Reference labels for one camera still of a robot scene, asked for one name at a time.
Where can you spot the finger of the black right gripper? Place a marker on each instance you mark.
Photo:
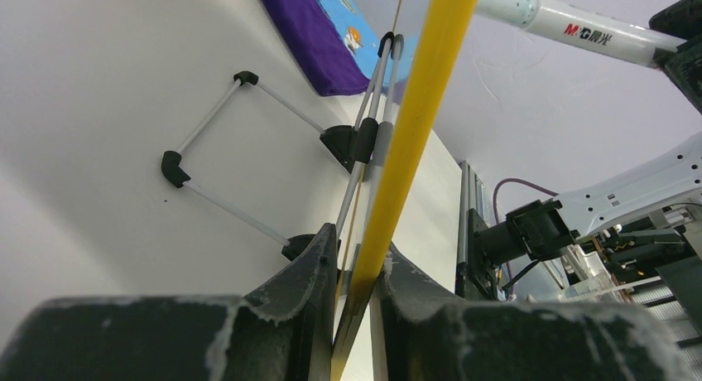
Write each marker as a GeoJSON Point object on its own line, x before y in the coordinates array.
{"type": "Point", "coordinates": [682, 65]}

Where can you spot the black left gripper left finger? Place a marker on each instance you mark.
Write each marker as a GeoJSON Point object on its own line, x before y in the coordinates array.
{"type": "Point", "coordinates": [192, 334]}

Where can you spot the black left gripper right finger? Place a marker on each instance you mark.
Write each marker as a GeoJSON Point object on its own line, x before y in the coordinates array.
{"type": "Point", "coordinates": [493, 340]}

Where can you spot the green whiteboard marker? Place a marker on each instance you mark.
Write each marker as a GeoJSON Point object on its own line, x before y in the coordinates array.
{"type": "Point", "coordinates": [577, 27]}

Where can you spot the yellow framed whiteboard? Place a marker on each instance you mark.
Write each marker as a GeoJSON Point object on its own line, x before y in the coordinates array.
{"type": "Point", "coordinates": [443, 31]}

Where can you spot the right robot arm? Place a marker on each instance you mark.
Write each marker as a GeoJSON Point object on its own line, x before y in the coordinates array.
{"type": "Point", "coordinates": [542, 229]}

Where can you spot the blue patterned cloth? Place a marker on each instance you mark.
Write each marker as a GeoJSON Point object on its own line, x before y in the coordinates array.
{"type": "Point", "coordinates": [367, 38]}

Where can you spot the purple towel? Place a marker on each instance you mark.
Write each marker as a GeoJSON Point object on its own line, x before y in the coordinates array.
{"type": "Point", "coordinates": [293, 20]}

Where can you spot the aluminium frame rail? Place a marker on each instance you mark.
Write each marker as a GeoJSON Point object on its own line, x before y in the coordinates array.
{"type": "Point", "coordinates": [475, 278]}

